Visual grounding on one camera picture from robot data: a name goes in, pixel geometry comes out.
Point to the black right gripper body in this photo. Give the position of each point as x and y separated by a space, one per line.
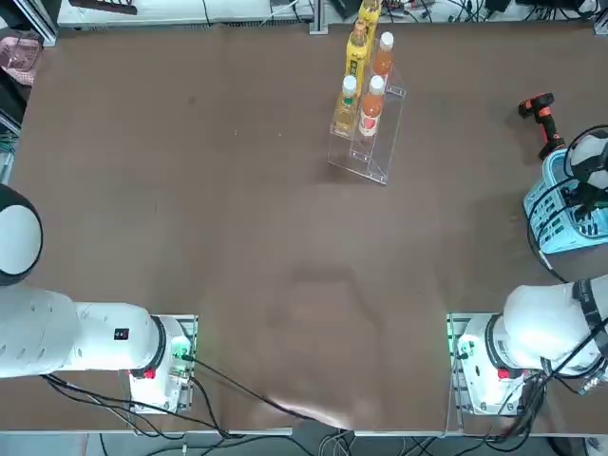
586 199

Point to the orange black barcode scanner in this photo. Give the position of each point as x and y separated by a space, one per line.
546 119

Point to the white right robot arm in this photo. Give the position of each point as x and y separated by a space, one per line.
537 323

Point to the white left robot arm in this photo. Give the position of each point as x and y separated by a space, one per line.
95 337

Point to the light blue plastic basket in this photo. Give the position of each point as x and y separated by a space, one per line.
546 223

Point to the clear acrylic stepped shelf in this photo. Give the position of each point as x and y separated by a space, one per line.
380 161

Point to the orange juice bottle white cap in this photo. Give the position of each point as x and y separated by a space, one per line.
384 59
370 114

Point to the pale tea bottle white cap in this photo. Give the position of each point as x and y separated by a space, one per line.
345 109

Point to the yellow bottle orange cap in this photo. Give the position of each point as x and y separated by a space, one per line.
357 52
369 14

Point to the pink mesh item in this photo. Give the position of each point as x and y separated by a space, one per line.
19 59

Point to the aluminium frame corner post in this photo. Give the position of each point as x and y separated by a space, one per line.
45 26

